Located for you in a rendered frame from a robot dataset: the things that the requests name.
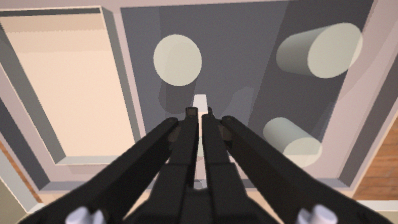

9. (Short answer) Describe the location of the pale grey cylinder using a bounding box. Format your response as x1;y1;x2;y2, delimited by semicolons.
263;117;322;168
153;34;202;86
276;23;363;78
197;136;204;157

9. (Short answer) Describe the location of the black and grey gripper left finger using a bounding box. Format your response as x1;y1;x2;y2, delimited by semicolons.
17;95;201;224

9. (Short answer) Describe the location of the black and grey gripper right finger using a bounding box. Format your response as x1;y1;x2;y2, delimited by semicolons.
200;94;393;224

